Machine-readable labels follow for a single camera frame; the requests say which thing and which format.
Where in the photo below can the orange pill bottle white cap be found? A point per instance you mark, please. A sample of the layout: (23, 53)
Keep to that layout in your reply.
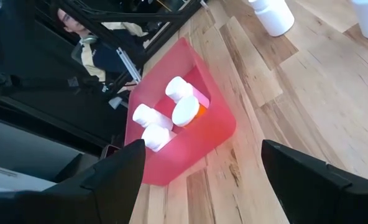
(185, 110)

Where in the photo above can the person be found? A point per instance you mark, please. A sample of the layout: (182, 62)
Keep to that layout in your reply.
(106, 56)

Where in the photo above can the silver aluminium bracket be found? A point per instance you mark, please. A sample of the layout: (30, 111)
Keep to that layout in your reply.
(128, 65)

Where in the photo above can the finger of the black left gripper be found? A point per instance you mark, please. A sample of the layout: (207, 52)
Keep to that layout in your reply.
(78, 202)
(320, 196)

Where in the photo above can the grey headphones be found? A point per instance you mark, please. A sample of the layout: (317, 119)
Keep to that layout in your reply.
(89, 39)

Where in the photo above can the small white grey block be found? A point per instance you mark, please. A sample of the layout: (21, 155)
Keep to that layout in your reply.
(115, 102)

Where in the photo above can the red plastic basket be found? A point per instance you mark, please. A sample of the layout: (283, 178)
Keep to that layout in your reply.
(184, 161)

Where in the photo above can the black aluminium table frame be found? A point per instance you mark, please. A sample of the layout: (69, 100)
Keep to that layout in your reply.
(171, 23)

